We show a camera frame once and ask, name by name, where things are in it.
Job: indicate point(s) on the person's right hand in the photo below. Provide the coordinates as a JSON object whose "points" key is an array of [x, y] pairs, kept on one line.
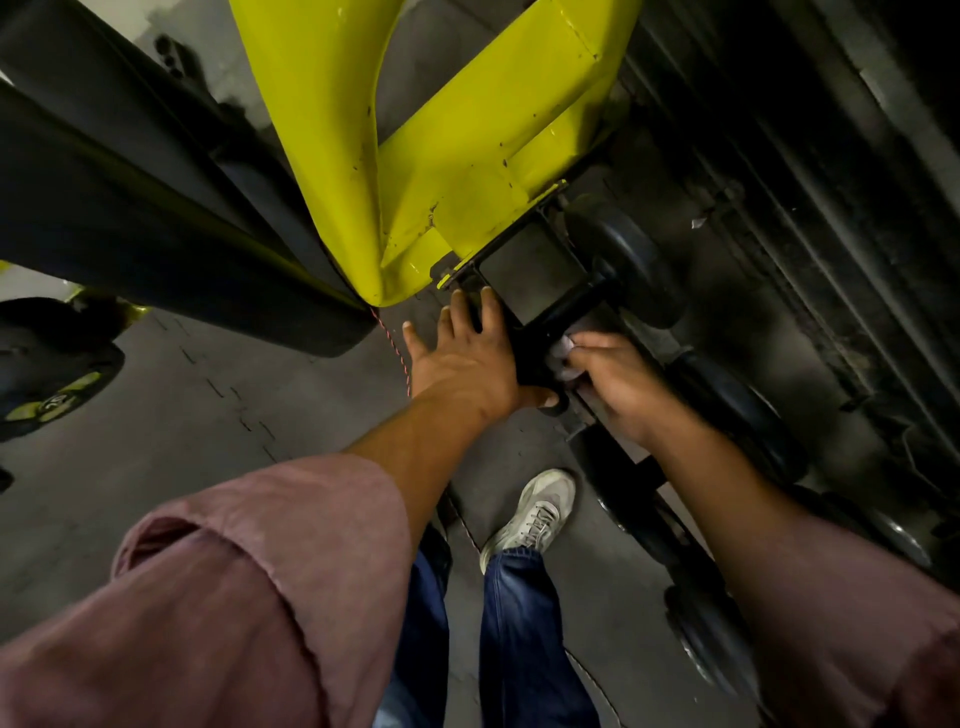
{"points": [[622, 390]]}

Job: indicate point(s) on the person's left hand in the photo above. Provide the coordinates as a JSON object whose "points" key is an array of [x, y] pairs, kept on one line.
{"points": [[465, 367]]}

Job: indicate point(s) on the white cleaning cloth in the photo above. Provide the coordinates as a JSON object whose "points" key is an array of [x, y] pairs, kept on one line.
{"points": [[562, 351]]}

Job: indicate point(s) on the black yellow dumbbell rack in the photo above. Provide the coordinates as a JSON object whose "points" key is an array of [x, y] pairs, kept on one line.
{"points": [[322, 112]]}

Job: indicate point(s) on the black dumbbell pale logo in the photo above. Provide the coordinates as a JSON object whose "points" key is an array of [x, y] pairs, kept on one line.
{"points": [[52, 360]]}

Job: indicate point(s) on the person's right forearm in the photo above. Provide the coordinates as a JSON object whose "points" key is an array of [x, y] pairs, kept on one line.
{"points": [[825, 600]]}

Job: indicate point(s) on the person's left forearm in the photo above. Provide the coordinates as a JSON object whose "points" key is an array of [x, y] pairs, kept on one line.
{"points": [[225, 600]]}

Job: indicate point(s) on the person's white shoe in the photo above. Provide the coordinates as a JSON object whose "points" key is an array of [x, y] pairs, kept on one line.
{"points": [[532, 517]]}

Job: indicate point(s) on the person's blue jeans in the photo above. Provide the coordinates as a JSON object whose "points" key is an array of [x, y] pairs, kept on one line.
{"points": [[525, 637]]}

